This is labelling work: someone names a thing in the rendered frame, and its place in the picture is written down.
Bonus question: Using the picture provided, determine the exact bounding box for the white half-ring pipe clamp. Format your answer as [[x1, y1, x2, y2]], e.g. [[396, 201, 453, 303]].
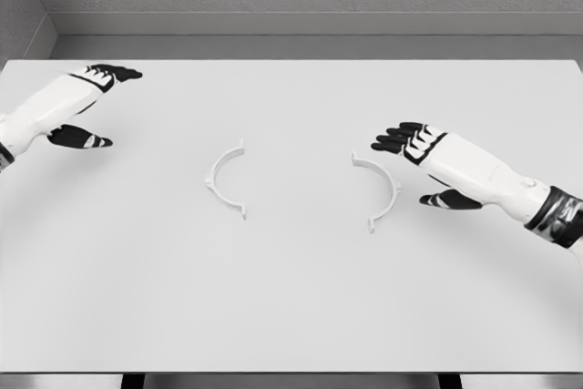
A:
[[203, 138, 250, 220], [351, 150, 403, 235]]

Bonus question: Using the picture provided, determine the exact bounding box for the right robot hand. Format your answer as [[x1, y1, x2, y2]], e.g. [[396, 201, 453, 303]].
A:
[[370, 121, 511, 211]]

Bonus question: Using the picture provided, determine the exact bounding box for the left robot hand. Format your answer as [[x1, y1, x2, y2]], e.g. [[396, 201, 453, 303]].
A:
[[25, 63, 143, 151]]

